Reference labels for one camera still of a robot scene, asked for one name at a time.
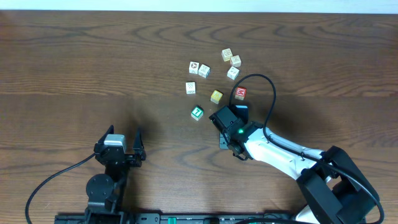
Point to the umbrella blue edged block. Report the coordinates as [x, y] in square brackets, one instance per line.
[204, 71]

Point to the tan block yellow side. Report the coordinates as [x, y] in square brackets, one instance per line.
[226, 54]

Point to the red letter M block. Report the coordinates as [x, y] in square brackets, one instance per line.
[240, 93]

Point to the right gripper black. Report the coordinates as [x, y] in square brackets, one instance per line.
[226, 137]

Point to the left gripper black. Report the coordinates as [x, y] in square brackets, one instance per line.
[131, 157]

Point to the yellow top wooden block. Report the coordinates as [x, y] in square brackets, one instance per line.
[216, 96]

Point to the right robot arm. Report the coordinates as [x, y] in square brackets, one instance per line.
[335, 189]

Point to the green number seven block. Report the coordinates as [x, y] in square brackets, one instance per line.
[197, 113]

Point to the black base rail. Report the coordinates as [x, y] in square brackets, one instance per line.
[156, 218]

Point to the tan block red side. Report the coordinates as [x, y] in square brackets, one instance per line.
[235, 61]

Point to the ball picture white block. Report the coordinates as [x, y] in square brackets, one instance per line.
[193, 67]

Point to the white block lower left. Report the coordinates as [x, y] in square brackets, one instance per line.
[190, 88]

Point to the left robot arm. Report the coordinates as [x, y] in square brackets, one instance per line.
[106, 191]

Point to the white block centre right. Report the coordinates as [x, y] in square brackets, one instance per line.
[232, 73]

